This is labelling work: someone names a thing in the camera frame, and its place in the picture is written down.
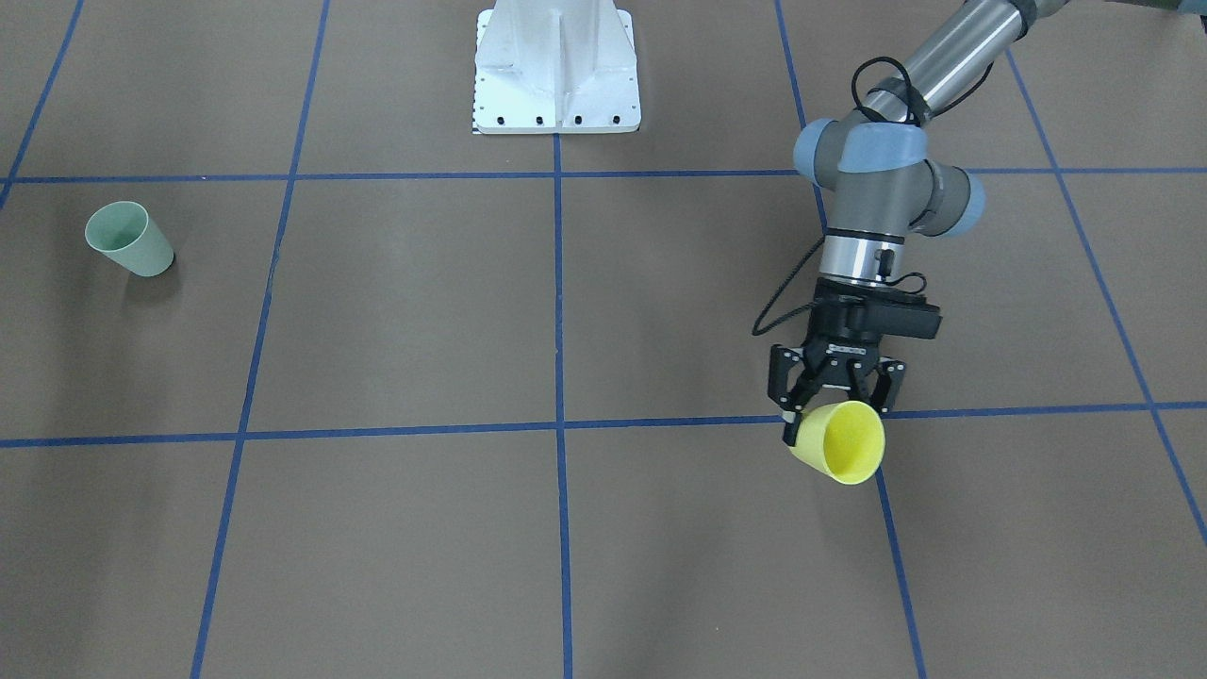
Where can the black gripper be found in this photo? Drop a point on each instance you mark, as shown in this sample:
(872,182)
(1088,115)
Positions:
(835,352)

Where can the yellow plastic cup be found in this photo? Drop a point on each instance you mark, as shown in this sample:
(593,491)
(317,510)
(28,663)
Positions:
(844,441)

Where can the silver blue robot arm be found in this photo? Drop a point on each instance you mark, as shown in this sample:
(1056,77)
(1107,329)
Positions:
(886,187)

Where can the light green plastic cup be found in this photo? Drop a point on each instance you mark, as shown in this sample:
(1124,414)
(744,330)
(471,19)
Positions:
(124,232)

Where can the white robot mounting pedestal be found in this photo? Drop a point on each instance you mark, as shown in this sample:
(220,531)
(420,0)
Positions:
(555,68)

